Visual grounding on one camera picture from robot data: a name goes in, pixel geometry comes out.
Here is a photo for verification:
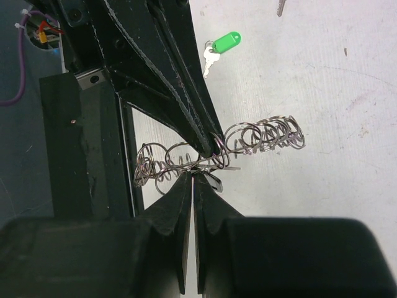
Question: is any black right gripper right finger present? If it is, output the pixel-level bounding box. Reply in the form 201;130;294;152
193;174;396;297

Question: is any key with green tag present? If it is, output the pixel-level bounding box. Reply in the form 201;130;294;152
203;32;242;79

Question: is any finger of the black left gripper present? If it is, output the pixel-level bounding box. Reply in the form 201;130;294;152
86;1;214;157
147;1;223;149

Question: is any black tag with key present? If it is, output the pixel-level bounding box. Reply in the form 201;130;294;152
277;0;286;17

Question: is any metal key ring disc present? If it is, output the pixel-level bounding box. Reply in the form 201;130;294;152
133;115;305;194

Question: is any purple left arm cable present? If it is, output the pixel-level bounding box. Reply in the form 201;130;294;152
0;9;47;107

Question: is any black tag with white label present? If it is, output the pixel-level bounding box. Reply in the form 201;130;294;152
189;166;241;192

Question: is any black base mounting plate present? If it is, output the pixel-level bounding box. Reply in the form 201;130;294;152
40;73;144;220

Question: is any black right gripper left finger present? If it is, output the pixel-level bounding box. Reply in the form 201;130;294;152
1;172;191;297

